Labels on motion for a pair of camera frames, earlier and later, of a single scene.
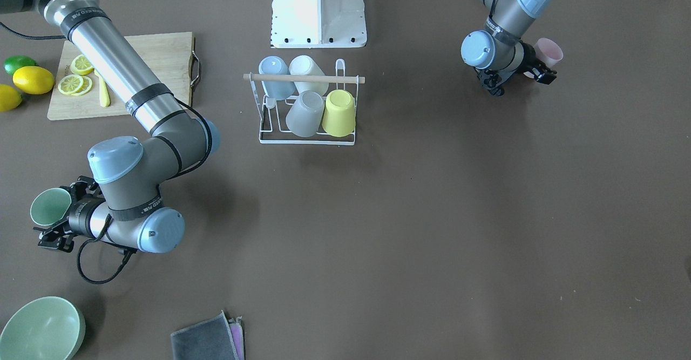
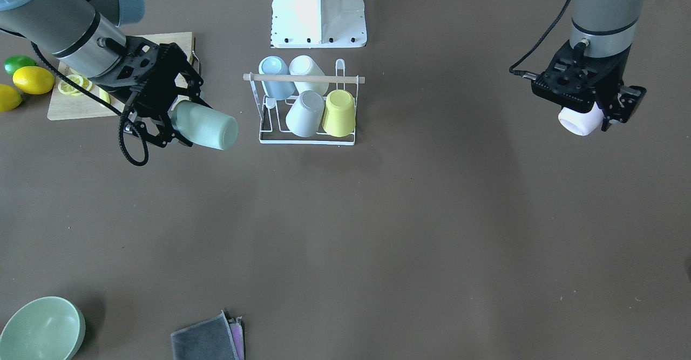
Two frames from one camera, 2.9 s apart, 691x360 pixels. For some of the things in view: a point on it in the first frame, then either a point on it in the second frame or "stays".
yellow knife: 104,97 stays
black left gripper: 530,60 → 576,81
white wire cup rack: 312,109 stays
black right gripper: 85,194 → 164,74
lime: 12,63 stays
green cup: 49,205 → 205,126
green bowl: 44,328 stays
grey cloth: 218,338 stays
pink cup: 549,52 → 584,123
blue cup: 275,90 stays
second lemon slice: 75,85 stays
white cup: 304,65 stays
